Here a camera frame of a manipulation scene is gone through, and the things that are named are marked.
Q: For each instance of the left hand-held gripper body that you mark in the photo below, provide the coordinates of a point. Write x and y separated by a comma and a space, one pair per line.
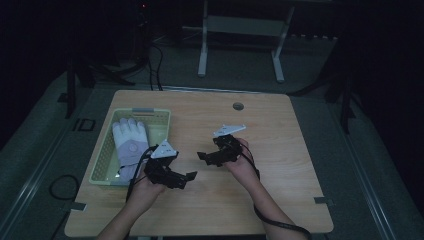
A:
161, 173

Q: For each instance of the round grey table grommet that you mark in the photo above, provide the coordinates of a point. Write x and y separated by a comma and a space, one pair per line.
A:
238, 106

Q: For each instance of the purple and white winter glove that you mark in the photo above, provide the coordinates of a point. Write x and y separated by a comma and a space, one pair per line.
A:
130, 140

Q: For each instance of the black metal stand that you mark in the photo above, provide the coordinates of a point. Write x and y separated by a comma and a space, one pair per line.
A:
70, 93
345, 100

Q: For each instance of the light green plastic basket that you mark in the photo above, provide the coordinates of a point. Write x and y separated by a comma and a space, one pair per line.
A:
103, 156

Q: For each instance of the person's left hand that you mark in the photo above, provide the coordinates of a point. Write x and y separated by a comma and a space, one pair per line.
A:
145, 193

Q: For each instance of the black rectangular floor frame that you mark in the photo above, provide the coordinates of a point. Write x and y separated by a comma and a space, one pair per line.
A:
76, 124

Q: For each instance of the white metal stand frame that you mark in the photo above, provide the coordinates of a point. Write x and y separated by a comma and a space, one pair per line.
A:
245, 26

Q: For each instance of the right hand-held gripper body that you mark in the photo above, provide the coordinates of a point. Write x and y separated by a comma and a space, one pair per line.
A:
228, 150

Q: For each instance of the person's right hand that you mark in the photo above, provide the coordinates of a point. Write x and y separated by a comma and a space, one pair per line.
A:
245, 170

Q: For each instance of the dark equipment with red light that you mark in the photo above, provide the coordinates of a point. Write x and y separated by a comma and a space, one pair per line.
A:
143, 20

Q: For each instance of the grey floor rail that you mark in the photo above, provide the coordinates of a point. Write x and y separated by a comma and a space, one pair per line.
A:
33, 180
370, 190

